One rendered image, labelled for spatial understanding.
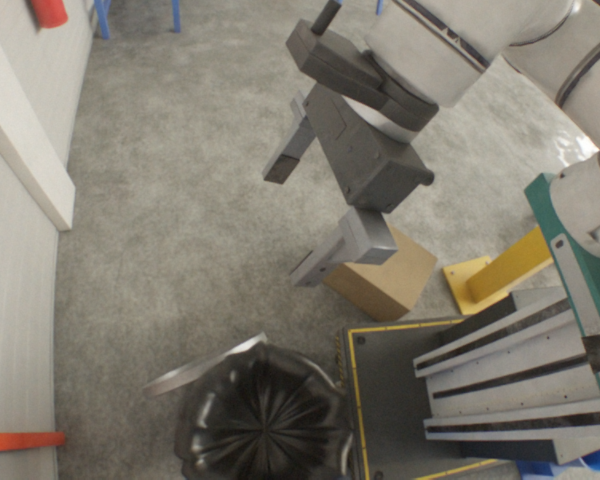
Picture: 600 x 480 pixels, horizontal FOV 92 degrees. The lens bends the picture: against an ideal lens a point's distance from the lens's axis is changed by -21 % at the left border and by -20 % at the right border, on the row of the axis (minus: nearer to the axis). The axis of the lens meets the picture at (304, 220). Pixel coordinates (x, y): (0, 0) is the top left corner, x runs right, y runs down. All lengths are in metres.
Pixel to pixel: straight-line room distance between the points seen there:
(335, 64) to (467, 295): 2.09
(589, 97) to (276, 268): 1.74
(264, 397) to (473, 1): 1.16
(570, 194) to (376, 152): 0.48
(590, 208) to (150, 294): 1.78
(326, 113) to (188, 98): 2.49
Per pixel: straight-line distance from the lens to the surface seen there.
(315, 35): 0.23
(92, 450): 1.87
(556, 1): 0.29
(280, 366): 1.11
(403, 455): 1.56
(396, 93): 0.25
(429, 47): 0.24
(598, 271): 0.69
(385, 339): 1.57
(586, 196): 0.66
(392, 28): 0.25
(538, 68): 0.35
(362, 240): 0.25
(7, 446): 1.52
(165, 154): 2.38
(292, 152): 0.38
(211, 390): 1.09
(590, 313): 0.67
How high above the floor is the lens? 1.74
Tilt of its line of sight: 57 degrees down
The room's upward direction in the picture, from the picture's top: 18 degrees clockwise
